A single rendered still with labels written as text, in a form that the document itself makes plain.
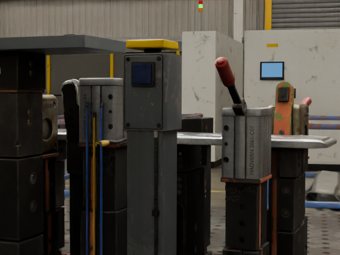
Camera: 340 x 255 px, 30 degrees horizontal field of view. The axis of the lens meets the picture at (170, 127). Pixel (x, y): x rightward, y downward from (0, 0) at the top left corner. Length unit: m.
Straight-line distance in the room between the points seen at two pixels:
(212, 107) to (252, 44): 1.07
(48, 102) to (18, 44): 0.29
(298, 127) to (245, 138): 0.34
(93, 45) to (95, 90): 0.20
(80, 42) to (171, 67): 0.14
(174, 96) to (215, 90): 8.32
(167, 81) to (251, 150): 0.21
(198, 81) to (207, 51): 0.45
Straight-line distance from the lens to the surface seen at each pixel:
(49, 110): 1.25
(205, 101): 9.28
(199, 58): 9.32
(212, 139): 1.17
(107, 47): 0.98
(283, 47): 9.22
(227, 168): 1.04
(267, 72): 9.18
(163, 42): 0.91
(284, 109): 1.36
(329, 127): 3.12
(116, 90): 1.11
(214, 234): 1.76
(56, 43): 0.94
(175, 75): 0.94
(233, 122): 1.04
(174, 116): 0.93
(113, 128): 1.11
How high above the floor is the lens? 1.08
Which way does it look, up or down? 3 degrees down
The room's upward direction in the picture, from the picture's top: straight up
